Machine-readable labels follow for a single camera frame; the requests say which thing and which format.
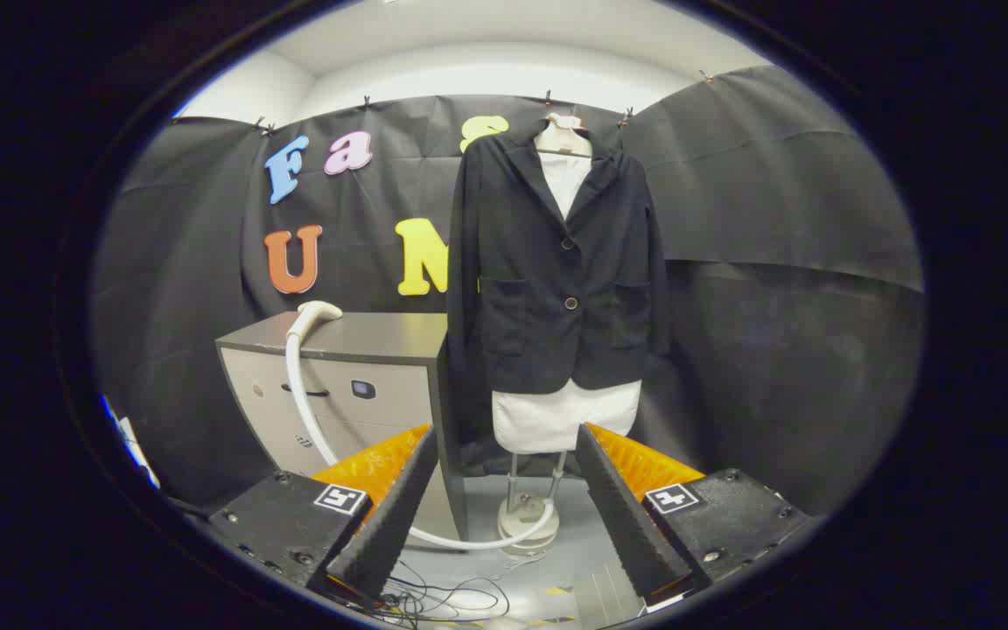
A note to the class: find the white garment steamer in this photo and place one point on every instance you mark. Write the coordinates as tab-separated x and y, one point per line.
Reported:
316	311

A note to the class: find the white blue-edged object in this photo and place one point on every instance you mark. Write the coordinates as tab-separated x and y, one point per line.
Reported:
132	446

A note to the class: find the row of backdrop clips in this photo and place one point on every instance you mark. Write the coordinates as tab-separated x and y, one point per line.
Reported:
548	96

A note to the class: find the grey drawer cabinet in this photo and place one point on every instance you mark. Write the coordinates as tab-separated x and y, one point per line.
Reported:
381	337

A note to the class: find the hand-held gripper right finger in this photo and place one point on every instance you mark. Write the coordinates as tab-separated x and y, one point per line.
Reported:
626	525

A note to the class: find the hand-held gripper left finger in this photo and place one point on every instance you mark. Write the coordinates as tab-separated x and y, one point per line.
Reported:
395	525

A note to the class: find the black button jacket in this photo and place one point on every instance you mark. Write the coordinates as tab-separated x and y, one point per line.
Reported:
539	306

